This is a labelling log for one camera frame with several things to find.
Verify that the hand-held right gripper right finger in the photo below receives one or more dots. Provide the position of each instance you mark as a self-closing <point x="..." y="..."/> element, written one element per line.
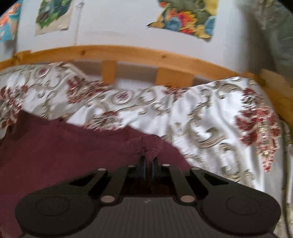
<point x="155" y="167"/>

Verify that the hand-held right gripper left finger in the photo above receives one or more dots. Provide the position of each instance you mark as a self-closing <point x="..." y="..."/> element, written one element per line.
<point x="143" y="167"/>

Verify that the maroon long-sleeve sweater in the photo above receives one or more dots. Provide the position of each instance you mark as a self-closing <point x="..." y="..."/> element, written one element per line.
<point x="68" y="155"/>

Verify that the white floral bedspread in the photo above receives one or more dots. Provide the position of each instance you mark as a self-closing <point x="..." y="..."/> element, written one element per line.
<point x="183" y="114"/>

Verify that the wooden bed frame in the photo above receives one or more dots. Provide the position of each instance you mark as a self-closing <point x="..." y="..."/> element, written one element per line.
<point x="114" y="51"/>

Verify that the colourful mushroom wall poster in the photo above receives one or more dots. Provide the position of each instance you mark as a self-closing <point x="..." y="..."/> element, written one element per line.
<point x="187" y="18"/>

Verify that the green figure wall poster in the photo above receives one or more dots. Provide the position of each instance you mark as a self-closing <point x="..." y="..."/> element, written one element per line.
<point x="53" y="16"/>

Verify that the orange-haired figure wall poster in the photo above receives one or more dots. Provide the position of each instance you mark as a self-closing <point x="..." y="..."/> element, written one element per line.
<point x="8" y="20"/>

